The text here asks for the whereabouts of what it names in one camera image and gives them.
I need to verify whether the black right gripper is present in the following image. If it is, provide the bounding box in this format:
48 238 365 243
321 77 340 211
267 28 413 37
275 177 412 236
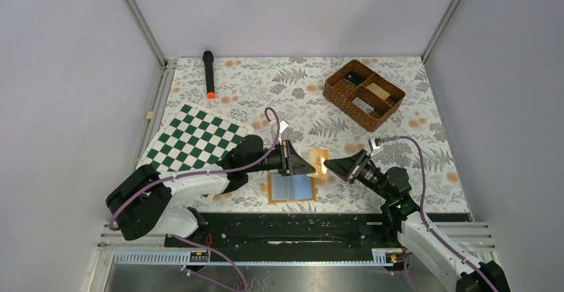
323 149 392 202

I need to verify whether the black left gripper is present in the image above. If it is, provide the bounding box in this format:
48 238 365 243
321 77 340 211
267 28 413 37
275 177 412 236
247 140 316 177

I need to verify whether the gold VIP card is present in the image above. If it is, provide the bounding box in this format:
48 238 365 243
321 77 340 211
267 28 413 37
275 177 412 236
307 148 329 180

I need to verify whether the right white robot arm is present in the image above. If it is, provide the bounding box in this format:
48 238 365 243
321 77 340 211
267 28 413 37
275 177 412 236
323 150 510 291

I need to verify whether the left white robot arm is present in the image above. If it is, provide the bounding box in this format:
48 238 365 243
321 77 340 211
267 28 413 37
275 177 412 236
106 135 315 246

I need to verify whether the grey card in basket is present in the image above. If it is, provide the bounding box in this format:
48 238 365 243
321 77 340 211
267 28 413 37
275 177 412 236
352 97 374 114

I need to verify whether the floral patterned table mat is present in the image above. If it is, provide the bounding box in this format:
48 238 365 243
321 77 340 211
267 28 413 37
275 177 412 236
162 57 470 214

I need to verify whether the brown woven divided basket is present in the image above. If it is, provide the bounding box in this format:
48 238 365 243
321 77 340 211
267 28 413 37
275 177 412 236
323 59 406 132

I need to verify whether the black item in basket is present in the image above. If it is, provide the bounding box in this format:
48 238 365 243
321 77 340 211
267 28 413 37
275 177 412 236
343 71 365 86

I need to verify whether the green white chessboard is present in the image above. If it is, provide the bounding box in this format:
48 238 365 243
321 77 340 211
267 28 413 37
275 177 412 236
137 102 254 172

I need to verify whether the black marker orange cap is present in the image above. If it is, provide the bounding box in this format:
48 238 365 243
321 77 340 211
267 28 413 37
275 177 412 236
202 51 215 99

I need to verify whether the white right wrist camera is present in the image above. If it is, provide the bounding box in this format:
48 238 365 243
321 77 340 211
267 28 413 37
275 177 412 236
368 138 382 156

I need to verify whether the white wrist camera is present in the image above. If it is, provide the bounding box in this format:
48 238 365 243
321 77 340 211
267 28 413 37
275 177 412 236
368 138 382 156
273 120 289 134

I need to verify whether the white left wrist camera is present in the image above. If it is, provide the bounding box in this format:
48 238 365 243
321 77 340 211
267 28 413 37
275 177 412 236
273 120 289 134

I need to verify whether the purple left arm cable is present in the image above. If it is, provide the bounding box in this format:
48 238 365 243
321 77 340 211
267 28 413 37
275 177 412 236
108 106 283 292

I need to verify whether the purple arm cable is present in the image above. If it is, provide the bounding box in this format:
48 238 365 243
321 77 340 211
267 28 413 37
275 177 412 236
108 106 283 292
379 136 501 292

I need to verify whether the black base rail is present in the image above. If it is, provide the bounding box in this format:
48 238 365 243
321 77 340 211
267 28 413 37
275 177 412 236
120 210 472 263

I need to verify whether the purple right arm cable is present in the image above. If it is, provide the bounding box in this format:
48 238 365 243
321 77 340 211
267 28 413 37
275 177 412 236
379 136 501 292

